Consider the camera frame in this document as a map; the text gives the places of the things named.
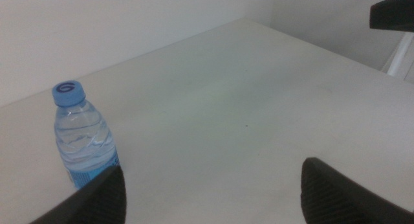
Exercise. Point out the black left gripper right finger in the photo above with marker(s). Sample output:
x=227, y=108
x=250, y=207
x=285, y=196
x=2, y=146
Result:
x=333, y=201

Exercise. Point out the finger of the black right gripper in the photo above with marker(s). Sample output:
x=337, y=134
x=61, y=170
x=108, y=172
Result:
x=394, y=15

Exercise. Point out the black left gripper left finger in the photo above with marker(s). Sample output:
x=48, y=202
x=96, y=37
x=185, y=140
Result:
x=100, y=201

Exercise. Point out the blue cap water bottle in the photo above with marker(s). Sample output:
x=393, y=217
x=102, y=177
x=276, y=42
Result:
x=84, y=140

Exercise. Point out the white metal post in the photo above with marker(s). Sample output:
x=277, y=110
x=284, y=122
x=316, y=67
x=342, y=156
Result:
x=399, y=54

